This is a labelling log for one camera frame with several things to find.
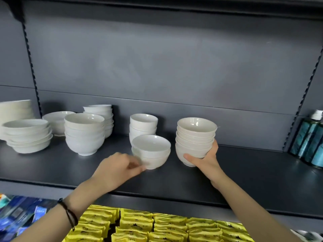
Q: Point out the person's left hand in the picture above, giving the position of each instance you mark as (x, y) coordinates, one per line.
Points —
(116, 171)

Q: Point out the person's right hand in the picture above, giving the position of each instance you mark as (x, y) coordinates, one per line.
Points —
(210, 168)

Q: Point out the off-white ceramic bowl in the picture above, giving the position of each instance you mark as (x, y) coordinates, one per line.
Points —
(193, 152)
(195, 141)
(196, 126)
(179, 156)
(156, 163)
(194, 146)

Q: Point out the tall white ceramic bowl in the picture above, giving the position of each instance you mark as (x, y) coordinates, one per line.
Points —
(133, 138)
(143, 120)
(141, 132)

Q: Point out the deep white ceramic bowl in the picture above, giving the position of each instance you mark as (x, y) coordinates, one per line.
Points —
(109, 133)
(109, 126)

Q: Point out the dark grey metal shelf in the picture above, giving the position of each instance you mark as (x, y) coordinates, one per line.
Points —
(176, 5)
(252, 181)

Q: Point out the white wide-rimmed ceramic bowl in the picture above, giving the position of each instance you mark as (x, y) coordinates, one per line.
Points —
(25, 126)

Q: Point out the cream ceramic bowl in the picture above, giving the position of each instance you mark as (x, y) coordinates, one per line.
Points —
(15, 113)
(29, 117)
(15, 105)

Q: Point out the person's left forearm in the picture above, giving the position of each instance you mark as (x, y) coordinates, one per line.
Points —
(50, 221)

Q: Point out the person's right forearm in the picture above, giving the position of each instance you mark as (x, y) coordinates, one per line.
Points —
(252, 216)

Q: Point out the yellow packets shelf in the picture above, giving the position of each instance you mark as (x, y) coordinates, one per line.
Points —
(164, 226)

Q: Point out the row of teal pump bottles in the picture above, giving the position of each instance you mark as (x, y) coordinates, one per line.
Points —
(307, 143)

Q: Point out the row of blue boxes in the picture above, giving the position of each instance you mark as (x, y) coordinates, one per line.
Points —
(17, 216)

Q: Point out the large grey metal back panel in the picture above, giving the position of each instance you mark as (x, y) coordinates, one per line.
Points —
(12, 52)
(164, 60)

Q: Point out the narrow grey metal back panel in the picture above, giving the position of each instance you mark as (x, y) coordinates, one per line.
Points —
(15, 94)

